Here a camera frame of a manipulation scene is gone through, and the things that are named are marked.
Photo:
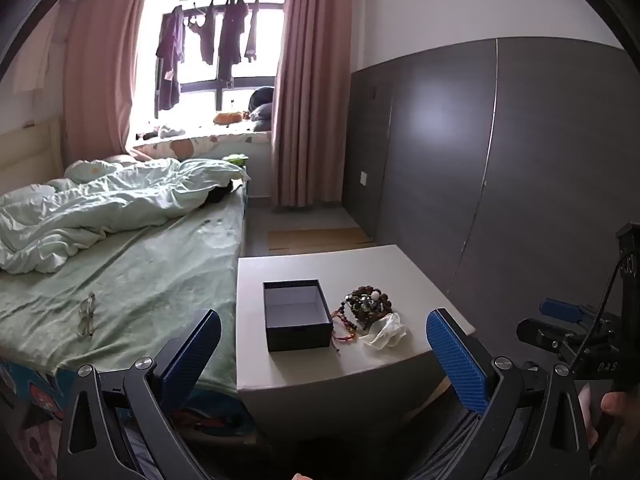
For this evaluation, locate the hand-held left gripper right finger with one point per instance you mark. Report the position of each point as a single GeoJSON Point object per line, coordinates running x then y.
{"type": "Point", "coordinates": [457, 360]}

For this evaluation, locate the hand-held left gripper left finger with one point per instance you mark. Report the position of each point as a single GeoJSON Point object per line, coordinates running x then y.
{"type": "Point", "coordinates": [192, 350]}

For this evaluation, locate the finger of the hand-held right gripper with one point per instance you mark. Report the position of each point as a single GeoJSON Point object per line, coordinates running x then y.
{"type": "Point", "coordinates": [542, 332]}
{"type": "Point", "coordinates": [565, 308]}

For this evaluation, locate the clear plastic bag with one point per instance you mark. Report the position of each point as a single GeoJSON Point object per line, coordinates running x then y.
{"type": "Point", "coordinates": [385, 332]}

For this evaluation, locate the black jewelry box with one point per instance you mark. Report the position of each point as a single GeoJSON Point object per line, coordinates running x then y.
{"type": "Point", "coordinates": [295, 327]}

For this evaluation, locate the person's right hand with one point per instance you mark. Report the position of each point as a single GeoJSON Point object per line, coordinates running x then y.
{"type": "Point", "coordinates": [620, 406]}

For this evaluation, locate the bed with green sheet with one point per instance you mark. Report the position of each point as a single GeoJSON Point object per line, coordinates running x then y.
{"type": "Point", "coordinates": [160, 270]}

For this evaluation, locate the white table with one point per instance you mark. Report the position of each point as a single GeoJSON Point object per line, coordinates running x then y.
{"type": "Point", "coordinates": [410, 280]}

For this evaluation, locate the eyeglasses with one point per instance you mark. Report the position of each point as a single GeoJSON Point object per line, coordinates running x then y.
{"type": "Point", "coordinates": [87, 316]}

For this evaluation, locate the black cloth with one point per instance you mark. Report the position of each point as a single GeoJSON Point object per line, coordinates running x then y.
{"type": "Point", "coordinates": [220, 193]}

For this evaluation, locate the pale green duvet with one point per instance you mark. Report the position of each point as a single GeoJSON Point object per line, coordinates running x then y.
{"type": "Point", "coordinates": [100, 210]}

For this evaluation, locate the flat cardboard sheet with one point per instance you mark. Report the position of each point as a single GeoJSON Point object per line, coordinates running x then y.
{"type": "Point", "coordinates": [320, 237]}

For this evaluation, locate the green packet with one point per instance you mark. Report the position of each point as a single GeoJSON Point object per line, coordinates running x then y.
{"type": "Point", "coordinates": [236, 159]}

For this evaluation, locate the printed window seat cushion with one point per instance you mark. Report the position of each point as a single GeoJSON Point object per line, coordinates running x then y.
{"type": "Point", "coordinates": [200, 144]}

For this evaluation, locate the orange plush toy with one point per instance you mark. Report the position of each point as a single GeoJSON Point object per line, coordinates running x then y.
{"type": "Point", "coordinates": [227, 118]}

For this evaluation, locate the dark bag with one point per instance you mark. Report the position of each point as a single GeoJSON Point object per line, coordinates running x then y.
{"type": "Point", "coordinates": [262, 107]}

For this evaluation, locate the beige headboard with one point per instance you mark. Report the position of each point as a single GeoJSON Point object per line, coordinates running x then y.
{"type": "Point", "coordinates": [25, 152]}

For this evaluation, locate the dark hanging shirt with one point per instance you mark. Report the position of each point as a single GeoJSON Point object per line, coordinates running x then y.
{"type": "Point", "coordinates": [170, 60]}

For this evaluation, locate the pink curtain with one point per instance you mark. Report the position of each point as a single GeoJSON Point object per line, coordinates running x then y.
{"type": "Point", "coordinates": [315, 85]}
{"type": "Point", "coordinates": [100, 70]}

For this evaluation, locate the dark hanging garment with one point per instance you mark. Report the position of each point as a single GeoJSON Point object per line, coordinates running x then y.
{"type": "Point", "coordinates": [252, 30]}
{"type": "Point", "coordinates": [209, 35]}
{"type": "Point", "coordinates": [232, 40]}

